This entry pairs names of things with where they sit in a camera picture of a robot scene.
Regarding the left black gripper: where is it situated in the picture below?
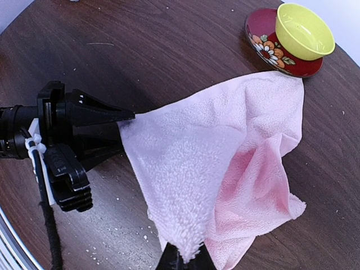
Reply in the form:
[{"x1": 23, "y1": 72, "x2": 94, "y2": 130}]
[{"x1": 1, "y1": 80, "x2": 135, "y2": 172}]

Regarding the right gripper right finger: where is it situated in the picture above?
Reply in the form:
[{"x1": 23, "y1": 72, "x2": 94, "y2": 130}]
[{"x1": 187, "y1": 244, "x2": 217, "y2": 270}]

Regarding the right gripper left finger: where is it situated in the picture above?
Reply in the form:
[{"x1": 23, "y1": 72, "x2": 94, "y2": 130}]
[{"x1": 156, "y1": 243, "x2": 188, "y2": 270}]

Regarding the pink towel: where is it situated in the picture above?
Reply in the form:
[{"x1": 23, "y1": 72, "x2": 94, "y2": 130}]
[{"x1": 119, "y1": 71, "x2": 306, "y2": 269}]

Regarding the red floral plate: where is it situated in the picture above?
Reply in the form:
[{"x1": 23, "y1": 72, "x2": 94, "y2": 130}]
[{"x1": 245, "y1": 8, "x2": 323, "y2": 78}]

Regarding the green plastic bowl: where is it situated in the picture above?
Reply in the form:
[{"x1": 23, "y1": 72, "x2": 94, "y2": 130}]
[{"x1": 275, "y1": 3, "x2": 336, "y2": 61}]

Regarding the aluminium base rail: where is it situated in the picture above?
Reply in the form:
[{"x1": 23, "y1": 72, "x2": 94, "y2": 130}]
[{"x1": 0, "y1": 209, "x2": 44, "y2": 270}]

